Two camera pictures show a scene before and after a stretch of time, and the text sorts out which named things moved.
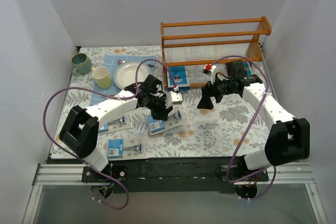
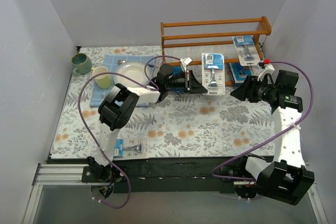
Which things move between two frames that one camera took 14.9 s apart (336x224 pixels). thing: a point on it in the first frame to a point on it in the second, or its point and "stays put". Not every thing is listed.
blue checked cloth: (112, 62) stays put
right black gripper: (210, 91) to (252, 91)
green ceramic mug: (82, 63) stays put
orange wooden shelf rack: (211, 41) stays put
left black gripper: (159, 106) to (188, 81)
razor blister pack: (127, 148) stays put
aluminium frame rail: (64, 174) stays put
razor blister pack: (156, 126) to (213, 68)
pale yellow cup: (101, 74) stays put
